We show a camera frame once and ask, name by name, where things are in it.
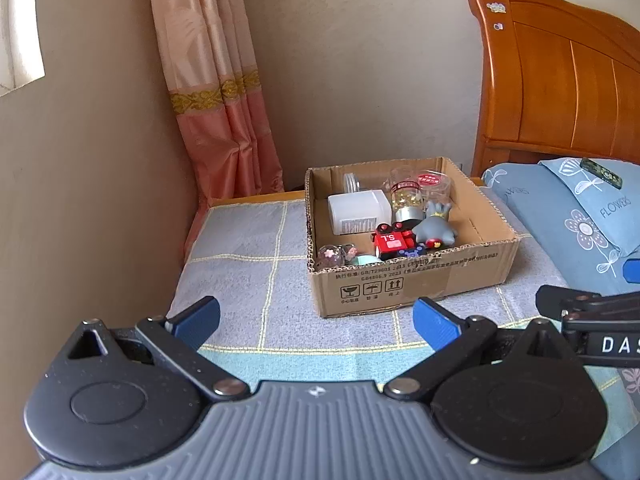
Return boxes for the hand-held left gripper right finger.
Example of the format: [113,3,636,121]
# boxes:
[382,297,571,403]

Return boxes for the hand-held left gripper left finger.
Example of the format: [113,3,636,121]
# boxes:
[67,296,249,402]

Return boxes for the cardboard box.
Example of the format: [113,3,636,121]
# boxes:
[304,156,519,318]

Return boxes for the red toy train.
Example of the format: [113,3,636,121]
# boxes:
[372,223,418,261]

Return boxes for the grey cartoon figurine toy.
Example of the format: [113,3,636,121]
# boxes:
[411,201,463,250]

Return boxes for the gold glitter jar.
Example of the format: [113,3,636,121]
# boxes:
[389,181,425,223]

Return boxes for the white plastic container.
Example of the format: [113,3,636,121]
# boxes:
[327,191,393,236]

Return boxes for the clear glass cup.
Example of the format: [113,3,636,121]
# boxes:
[384,167,420,192]

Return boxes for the blue flower print pillow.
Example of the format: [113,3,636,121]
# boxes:
[539,157,640,261]

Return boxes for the grey and teal plaid cloth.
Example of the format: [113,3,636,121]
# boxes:
[167,187,640,396]

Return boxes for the blue bed sheet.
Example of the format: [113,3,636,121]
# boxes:
[480,162,640,466]

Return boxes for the dark green patterned case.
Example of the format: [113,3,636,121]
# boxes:
[580,157,623,187]

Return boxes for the clear jar with red label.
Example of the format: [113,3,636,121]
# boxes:
[415,170,451,211]

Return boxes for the clear glass jar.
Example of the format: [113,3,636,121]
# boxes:
[342,172,375,195]

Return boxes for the wooden bed headboard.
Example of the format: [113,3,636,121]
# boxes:
[467,0,640,178]

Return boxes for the pink and beige curtain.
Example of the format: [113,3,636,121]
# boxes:
[145,0,286,208]

